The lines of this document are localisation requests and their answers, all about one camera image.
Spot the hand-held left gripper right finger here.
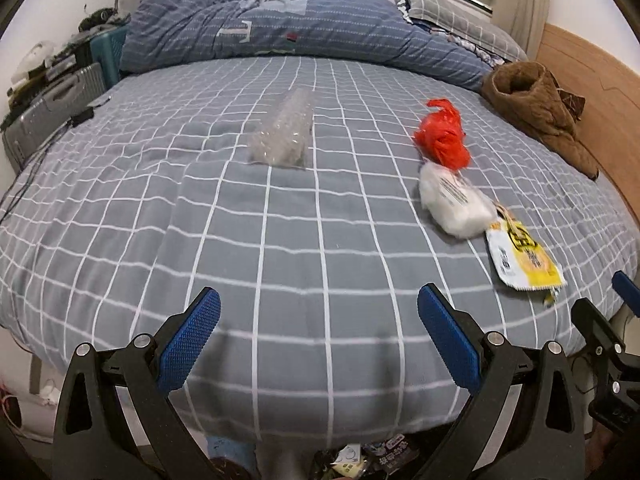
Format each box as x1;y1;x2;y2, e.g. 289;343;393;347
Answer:
417;283;587;480

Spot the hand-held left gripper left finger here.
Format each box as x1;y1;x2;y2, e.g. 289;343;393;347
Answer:
50;286;223;480

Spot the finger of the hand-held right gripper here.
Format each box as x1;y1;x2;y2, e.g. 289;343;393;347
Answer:
571;298;626;361
612;270;640;318

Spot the brown printed box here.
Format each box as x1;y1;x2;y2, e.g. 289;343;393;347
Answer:
362;434;420;476

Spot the black bin with black liner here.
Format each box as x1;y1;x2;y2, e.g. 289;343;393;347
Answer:
307;432;436;480

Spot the yellow and white snack packet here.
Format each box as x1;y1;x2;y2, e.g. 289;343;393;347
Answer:
485;205;567;292

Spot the white plastic bag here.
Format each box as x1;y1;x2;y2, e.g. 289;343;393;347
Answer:
419;162;497;238

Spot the bed with grey checked sheet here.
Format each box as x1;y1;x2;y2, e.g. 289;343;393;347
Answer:
0;52;640;448

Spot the brown patterned cloth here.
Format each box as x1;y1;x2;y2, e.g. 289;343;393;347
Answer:
559;87;587;122

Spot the brown quilted jacket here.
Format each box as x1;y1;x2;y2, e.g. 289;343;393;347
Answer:
481;61;600;181

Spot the red plastic bag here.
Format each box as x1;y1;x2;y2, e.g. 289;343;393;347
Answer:
413;99;472;170

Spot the clear plastic bag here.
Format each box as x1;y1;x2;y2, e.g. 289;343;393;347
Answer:
247;87;315;168

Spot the wooden headboard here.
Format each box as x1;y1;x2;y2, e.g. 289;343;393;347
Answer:
536;22;640;221

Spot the grey suitcase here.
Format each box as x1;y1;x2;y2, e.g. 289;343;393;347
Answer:
2;64;106;171

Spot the teal storage box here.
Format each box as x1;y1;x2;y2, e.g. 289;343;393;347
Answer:
90;25;128;86

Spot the beige curtain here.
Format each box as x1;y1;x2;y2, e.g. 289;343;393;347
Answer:
492;0;553;58

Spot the blue striped duvet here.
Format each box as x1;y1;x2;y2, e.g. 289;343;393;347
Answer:
120;0;493;92

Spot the grey checked pillow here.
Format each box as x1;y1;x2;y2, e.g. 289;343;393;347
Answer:
405;0;528;63

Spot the thin black cable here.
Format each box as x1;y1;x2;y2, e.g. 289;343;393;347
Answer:
0;107;96;221

